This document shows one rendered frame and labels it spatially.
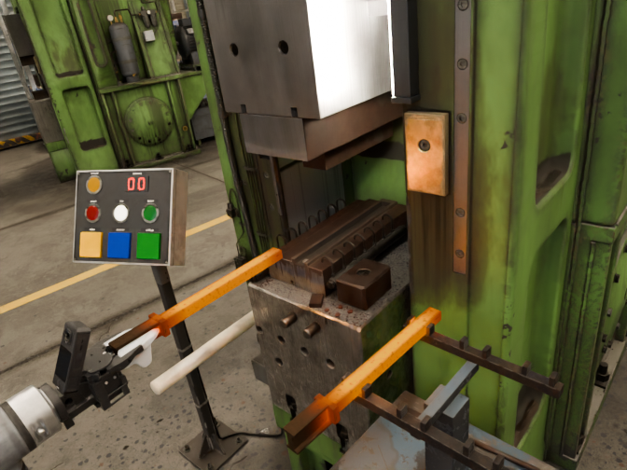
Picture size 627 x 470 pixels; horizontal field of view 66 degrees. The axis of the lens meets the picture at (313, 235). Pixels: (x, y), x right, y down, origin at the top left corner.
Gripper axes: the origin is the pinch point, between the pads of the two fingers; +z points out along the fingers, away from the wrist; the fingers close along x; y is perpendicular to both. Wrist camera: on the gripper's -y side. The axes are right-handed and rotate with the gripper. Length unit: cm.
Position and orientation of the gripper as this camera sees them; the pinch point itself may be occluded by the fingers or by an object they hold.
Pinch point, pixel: (149, 328)
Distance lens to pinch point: 98.9
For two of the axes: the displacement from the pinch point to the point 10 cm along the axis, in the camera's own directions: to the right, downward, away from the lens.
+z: 6.4, -4.3, 6.3
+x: 7.6, 2.2, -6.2
